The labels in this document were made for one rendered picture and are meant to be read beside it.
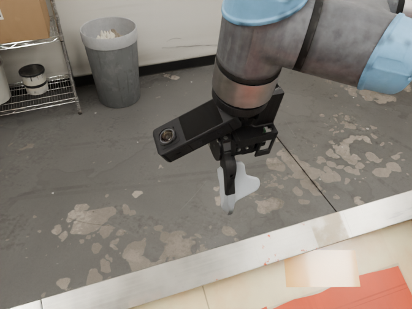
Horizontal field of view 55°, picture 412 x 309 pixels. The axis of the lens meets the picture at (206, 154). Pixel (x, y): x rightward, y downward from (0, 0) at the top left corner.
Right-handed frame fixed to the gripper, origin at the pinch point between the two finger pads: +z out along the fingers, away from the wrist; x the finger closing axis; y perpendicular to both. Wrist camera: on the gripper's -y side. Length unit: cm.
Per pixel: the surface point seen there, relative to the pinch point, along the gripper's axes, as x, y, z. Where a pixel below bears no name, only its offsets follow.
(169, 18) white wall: 263, 71, 180
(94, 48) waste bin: 218, -3, 162
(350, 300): -24.6, 11.3, -2.6
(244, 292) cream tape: -19.7, -2.2, -3.7
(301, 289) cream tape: -21.5, 5.2, -3.3
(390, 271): -23.0, 18.6, -2.9
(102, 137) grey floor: 164, -12, 206
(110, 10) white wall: 267, 19, 167
